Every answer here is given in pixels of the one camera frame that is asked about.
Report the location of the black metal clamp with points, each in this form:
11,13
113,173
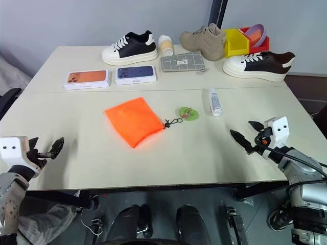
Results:
236,224
97,225

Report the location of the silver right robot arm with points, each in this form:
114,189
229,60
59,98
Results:
306,196

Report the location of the orange phone box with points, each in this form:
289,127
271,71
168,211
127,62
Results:
87,77

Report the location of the purple bowl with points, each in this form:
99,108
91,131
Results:
263,33

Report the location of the grey fabric seat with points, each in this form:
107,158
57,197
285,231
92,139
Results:
12,74

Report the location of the black table frame bar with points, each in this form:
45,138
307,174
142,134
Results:
260,190
61,199

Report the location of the beige paper cup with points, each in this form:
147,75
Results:
166,46

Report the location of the blue phone box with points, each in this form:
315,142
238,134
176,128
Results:
135,74

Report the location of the grey checked pouch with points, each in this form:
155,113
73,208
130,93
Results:
182,61

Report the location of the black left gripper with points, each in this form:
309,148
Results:
38,156

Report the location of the white plastic bottle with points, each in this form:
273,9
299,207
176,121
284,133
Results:
215,102

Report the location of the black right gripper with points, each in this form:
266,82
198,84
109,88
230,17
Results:
260,143

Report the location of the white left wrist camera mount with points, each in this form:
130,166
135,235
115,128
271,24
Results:
11,149

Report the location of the dark upright post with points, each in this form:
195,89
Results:
219,12

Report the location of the red plastic bin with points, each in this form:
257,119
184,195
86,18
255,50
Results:
263,43

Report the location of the grey cloth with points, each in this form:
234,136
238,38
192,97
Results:
46,224

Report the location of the dark rounded robot knee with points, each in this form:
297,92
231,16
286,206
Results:
127,224
191,224

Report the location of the black chair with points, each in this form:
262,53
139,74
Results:
9,100

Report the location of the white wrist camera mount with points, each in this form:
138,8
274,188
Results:
11,149
279,130

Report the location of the dark brown white sneaker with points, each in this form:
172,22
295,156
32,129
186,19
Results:
265,65

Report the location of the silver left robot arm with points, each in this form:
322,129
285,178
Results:
10,204

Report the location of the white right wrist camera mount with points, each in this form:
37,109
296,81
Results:
279,130

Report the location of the black white sneaker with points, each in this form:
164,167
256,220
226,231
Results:
132,48

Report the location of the yellow plastic bin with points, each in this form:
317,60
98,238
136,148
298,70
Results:
236,43

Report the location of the beige suede boot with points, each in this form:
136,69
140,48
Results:
204,43

